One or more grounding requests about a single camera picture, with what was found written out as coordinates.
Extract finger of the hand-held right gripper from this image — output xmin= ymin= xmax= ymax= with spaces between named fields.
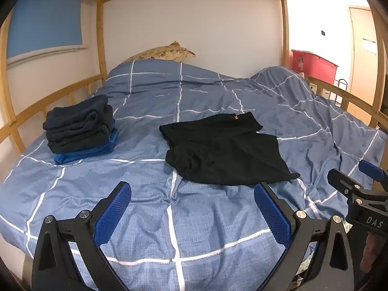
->
xmin=327 ymin=168 xmax=369 ymax=203
xmin=358 ymin=159 xmax=388 ymax=185

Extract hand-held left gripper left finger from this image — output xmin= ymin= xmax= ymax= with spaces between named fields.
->
xmin=32 ymin=181 xmax=132 ymax=291

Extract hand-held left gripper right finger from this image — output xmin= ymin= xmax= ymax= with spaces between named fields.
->
xmin=254 ymin=182 xmax=355 ymax=291

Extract black pants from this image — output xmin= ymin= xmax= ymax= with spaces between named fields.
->
xmin=159 ymin=112 xmax=301 ymax=187

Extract person's right hand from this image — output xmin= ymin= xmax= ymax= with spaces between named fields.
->
xmin=364 ymin=233 xmax=380 ymax=268

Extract blue folded garment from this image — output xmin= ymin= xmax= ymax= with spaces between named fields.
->
xmin=54 ymin=120 xmax=119 ymax=165

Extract beige door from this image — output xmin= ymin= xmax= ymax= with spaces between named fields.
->
xmin=348 ymin=5 xmax=380 ymax=123

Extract stack of folded dark clothes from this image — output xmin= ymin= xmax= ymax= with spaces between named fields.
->
xmin=42 ymin=95 xmax=114 ymax=154

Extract red storage box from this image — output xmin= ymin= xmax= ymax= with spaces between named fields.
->
xmin=291 ymin=49 xmax=339 ymax=86

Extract blue checked duvet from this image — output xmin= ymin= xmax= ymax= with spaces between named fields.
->
xmin=0 ymin=59 xmax=386 ymax=291

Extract beige patterned pillow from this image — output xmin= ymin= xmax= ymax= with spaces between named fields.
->
xmin=122 ymin=41 xmax=196 ymax=65

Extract blue window blind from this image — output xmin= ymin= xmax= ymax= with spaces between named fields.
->
xmin=6 ymin=0 xmax=84 ymax=66

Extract black wire rack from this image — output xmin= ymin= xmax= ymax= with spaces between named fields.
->
xmin=333 ymin=78 xmax=348 ymax=101

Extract wooden bunk bed frame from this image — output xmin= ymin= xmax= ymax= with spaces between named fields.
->
xmin=0 ymin=0 xmax=388 ymax=166

